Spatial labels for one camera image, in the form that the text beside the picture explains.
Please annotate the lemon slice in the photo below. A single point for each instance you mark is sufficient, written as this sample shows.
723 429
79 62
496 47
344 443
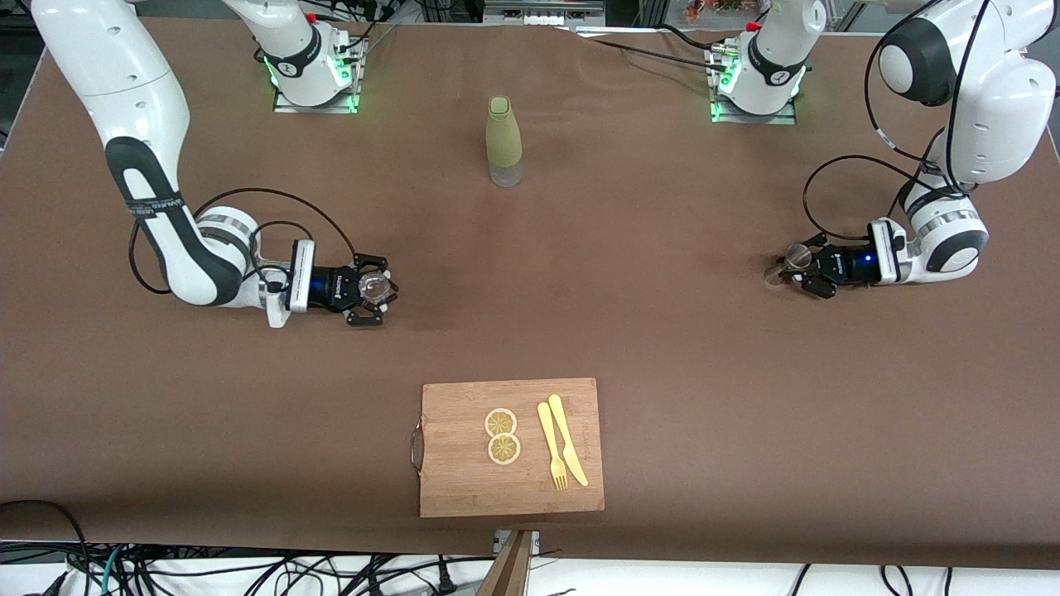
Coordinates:
503 449
500 422

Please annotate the yellow plastic knife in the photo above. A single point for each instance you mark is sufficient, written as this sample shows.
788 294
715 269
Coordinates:
566 439

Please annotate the green sleeved glass bottle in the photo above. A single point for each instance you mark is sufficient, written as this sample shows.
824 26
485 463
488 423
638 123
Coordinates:
503 141

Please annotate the small metal bracket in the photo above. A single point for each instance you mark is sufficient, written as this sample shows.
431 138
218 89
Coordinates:
534 540

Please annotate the grey power strip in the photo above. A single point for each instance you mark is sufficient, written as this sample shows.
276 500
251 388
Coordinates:
542 12

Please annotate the clear glass shaker cup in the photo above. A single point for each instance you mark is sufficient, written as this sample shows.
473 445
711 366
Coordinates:
377 286

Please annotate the yellow plastic fork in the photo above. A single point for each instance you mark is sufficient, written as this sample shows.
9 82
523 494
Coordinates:
548 439

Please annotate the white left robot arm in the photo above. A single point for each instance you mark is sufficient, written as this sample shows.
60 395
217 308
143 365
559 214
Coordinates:
994 108

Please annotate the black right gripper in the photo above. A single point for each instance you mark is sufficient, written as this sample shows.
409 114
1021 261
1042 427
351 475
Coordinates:
333 288

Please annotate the brown table cover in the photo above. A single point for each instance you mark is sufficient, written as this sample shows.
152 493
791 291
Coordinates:
662 331

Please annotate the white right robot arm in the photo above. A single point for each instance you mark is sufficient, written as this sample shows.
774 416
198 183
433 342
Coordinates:
124 74

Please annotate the steel measuring jigger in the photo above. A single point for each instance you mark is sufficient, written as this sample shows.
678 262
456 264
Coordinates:
791 263

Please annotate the wooden cutting board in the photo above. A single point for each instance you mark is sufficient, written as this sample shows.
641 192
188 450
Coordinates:
464 488

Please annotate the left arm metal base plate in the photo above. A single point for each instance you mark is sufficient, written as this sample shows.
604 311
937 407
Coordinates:
745 119

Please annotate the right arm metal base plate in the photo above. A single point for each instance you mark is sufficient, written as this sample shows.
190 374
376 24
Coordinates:
286 104

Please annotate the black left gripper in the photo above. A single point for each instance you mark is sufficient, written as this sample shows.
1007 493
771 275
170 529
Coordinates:
845 265

